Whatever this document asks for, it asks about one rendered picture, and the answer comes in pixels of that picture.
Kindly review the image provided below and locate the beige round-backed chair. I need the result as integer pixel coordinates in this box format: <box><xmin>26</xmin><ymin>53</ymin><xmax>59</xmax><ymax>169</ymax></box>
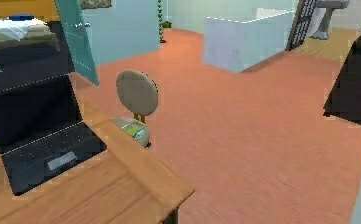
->
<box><xmin>109</xmin><ymin>68</ymin><xmax>160</xmax><ymax>149</ymax></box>

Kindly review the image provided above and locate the wooden desk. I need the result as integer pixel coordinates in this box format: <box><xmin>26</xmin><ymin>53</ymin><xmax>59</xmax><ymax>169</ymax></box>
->
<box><xmin>0</xmin><ymin>99</ymin><xmax>196</xmax><ymax>224</ymax></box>

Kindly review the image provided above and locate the green beaded floor lamp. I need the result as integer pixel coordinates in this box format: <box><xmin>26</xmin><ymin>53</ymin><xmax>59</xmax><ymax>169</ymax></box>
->
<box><xmin>157</xmin><ymin>0</ymin><xmax>167</xmax><ymax>44</ymax></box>

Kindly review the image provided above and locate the teal room door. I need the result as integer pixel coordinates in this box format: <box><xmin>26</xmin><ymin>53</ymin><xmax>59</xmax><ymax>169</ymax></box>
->
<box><xmin>53</xmin><ymin>0</ymin><xmax>100</xmax><ymax>87</ymax></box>

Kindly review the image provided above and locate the black laptop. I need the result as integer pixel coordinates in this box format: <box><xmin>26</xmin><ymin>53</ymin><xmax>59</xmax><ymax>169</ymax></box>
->
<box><xmin>0</xmin><ymin>73</ymin><xmax>108</xmax><ymax>197</ymax></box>

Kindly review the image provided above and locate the black lattice room door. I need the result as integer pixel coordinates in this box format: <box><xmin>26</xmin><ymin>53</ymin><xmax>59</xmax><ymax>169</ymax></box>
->
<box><xmin>285</xmin><ymin>0</ymin><xmax>319</xmax><ymax>52</ymax></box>

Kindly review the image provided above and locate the bed with pale bedding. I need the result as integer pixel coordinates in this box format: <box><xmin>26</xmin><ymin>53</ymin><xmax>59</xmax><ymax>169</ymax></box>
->
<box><xmin>0</xmin><ymin>0</ymin><xmax>76</xmax><ymax>96</ymax></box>

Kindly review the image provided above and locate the blue flat object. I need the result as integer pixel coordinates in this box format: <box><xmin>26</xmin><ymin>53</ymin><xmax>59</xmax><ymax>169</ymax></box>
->
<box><xmin>8</xmin><ymin>13</ymin><xmax>35</xmax><ymax>22</ymax></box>

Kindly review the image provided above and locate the framed wall picture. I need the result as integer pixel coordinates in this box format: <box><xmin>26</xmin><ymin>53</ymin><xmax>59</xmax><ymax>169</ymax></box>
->
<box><xmin>79</xmin><ymin>0</ymin><xmax>113</xmax><ymax>10</ymax></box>

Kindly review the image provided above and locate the grey pedestal sink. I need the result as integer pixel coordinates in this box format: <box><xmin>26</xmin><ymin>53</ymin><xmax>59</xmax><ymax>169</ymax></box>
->
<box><xmin>310</xmin><ymin>0</ymin><xmax>351</xmax><ymax>41</ymax></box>

